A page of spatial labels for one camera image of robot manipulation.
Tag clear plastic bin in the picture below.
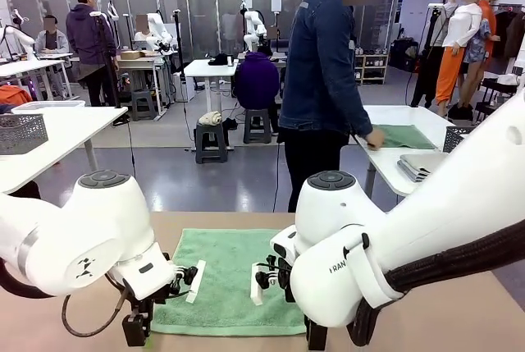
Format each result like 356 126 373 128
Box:
11 100 86 116

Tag right arm black cable sleeve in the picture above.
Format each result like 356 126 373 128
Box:
348 220 525 347

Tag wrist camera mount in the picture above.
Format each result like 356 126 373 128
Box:
171 259 207 304
249 254 297 307

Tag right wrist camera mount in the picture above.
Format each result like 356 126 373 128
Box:
249 254 297 307

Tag seated person in white top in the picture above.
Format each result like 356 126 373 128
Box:
134 13 163 52

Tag grey perforated plastic basket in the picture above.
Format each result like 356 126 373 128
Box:
442 125 477 154
0 113 49 155

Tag seated person in grey jacket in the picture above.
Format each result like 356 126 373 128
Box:
34 15 70 57

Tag thin left gripper cable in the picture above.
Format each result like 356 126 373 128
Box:
60 286 132 338

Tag beige rolled cloth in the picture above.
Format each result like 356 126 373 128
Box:
197 110 223 126

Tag arm black cable sleeve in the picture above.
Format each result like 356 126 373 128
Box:
0 259 54 299
348 220 525 347

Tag wooden shelf with bottles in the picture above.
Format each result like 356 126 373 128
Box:
353 53 390 85

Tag person in black clothes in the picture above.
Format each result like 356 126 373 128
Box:
16 181 42 201

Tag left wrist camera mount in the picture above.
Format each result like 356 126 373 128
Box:
171 259 207 304

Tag white computer case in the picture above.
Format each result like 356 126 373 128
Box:
171 72 190 103

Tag white workbench desk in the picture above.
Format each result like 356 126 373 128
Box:
0 53 75 101
69 54 176 117

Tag white standing desk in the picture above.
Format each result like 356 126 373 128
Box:
183 59 239 152

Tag person's right hand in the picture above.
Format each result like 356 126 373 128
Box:
363 127 387 152

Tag left arm black cable sleeve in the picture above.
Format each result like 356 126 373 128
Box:
0 259 54 299

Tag mannequin with beige hat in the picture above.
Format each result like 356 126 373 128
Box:
463 0 501 109

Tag black utility cart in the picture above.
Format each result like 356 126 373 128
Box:
475 76 518 123

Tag black tripod with white head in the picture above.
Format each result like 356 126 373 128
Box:
89 10 123 109

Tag orange cloth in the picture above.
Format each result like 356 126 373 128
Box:
0 85 34 115

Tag person in denim jacket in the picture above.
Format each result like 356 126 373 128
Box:
277 0 385 213

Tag person's right forearm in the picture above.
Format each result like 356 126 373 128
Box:
323 93 372 138

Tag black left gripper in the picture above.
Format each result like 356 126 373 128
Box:
121 297 155 348

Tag green towel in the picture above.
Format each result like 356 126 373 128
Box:
149 227 308 336
367 124 438 151

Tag black camera pole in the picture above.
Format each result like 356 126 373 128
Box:
171 9 186 82

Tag black bags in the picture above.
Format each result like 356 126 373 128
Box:
391 38 420 73

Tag person with cap, purple hoodie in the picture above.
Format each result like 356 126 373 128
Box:
65 0 120 107

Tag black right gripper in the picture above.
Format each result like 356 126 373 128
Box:
305 314 329 352

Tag folded grey towel stack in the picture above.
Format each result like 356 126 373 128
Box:
396 152 450 184

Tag mannequin in white sweater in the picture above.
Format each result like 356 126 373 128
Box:
435 0 484 109

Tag bareheaded person in purple hoodie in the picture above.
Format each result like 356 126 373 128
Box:
233 51 281 134

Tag grey plastic step stool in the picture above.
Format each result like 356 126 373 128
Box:
243 108 272 144
194 121 229 164
130 89 159 122

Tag clothes rack with dark clothes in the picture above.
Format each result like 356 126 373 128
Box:
490 2 525 62

